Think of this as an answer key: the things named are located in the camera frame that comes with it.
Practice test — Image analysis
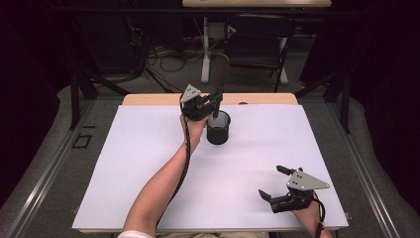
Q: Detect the black metal stand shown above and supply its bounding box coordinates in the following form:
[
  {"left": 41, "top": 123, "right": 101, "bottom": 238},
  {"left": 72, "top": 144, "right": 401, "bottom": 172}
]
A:
[
  {"left": 68, "top": 63, "right": 131, "bottom": 131},
  {"left": 294, "top": 69, "right": 352, "bottom": 135}
]

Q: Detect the person's right hand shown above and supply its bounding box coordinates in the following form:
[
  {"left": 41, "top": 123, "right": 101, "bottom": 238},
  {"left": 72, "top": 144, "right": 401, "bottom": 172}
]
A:
[{"left": 291, "top": 197, "right": 324, "bottom": 230}]

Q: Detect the black folding chair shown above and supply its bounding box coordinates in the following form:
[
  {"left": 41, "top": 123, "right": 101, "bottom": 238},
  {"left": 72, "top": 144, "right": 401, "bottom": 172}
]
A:
[{"left": 221, "top": 13, "right": 296, "bottom": 93}]

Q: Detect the black mesh pen cup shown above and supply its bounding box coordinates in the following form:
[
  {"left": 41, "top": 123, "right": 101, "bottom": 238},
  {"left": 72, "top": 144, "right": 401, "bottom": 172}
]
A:
[{"left": 206, "top": 110, "right": 232, "bottom": 146}]

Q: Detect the aluminium floor rail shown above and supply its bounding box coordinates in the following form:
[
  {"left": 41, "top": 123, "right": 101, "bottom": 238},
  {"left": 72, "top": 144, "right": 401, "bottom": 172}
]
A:
[
  {"left": 4, "top": 98, "right": 97, "bottom": 238},
  {"left": 325, "top": 98, "right": 402, "bottom": 238}
]

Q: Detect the white box under desk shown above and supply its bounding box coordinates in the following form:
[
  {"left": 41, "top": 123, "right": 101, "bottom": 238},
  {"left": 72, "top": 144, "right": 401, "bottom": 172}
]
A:
[{"left": 207, "top": 22, "right": 238, "bottom": 41}]

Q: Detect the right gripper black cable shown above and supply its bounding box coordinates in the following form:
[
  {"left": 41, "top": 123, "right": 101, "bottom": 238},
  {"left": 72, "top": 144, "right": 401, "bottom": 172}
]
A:
[{"left": 311, "top": 191, "right": 327, "bottom": 238}]

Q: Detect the person's left hand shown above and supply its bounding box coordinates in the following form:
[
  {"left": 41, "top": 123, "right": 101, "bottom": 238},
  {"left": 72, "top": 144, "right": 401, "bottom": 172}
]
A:
[{"left": 179, "top": 112, "right": 213, "bottom": 154}]

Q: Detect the tangle of floor cables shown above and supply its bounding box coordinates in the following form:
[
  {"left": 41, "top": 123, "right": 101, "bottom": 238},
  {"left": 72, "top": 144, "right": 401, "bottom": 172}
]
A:
[{"left": 130, "top": 16, "right": 206, "bottom": 93}]

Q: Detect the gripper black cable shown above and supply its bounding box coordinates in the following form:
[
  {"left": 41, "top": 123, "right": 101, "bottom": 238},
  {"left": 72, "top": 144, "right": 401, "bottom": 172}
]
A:
[
  {"left": 311, "top": 191, "right": 327, "bottom": 238},
  {"left": 155, "top": 93, "right": 193, "bottom": 229}
]

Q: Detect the black plastic spatula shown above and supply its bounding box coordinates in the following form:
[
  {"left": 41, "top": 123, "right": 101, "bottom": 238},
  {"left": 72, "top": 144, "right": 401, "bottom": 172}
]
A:
[{"left": 210, "top": 53, "right": 232, "bottom": 120}]

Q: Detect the person's white sleeve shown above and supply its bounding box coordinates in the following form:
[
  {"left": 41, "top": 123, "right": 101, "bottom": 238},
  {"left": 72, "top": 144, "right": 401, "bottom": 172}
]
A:
[{"left": 117, "top": 230, "right": 147, "bottom": 238}]

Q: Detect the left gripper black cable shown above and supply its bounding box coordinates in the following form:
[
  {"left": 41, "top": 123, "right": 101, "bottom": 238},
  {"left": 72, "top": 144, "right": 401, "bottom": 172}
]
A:
[{"left": 155, "top": 93, "right": 193, "bottom": 229}]

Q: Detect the beige desk with white legs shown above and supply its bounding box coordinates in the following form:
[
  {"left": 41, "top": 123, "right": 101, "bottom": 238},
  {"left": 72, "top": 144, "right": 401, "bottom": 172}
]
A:
[{"left": 181, "top": 0, "right": 333, "bottom": 85}]

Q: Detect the dark cabinet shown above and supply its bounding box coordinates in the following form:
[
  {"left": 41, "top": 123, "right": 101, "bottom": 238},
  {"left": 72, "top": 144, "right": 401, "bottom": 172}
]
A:
[{"left": 73, "top": 13, "right": 142, "bottom": 76}]

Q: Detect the black curtain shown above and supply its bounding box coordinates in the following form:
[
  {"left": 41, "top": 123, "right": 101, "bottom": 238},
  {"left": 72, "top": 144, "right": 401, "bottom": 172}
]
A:
[
  {"left": 298, "top": 0, "right": 420, "bottom": 216},
  {"left": 0, "top": 0, "right": 72, "bottom": 207}
]

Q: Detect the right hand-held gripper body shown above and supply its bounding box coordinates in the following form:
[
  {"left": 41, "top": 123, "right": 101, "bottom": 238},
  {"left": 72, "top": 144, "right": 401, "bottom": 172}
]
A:
[{"left": 269, "top": 168, "right": 331, "bottom": 214}]

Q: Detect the white table mat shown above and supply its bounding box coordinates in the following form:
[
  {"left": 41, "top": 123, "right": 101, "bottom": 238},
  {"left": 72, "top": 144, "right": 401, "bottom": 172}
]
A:
[{"left": 71, "top": 104, "right": 350, "bottom": 231}]

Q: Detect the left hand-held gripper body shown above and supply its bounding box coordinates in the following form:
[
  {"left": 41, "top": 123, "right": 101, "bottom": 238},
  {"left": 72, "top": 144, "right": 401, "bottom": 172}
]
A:
[{"left": 179, "top": 83, "right": 212, "bottom": 122}]

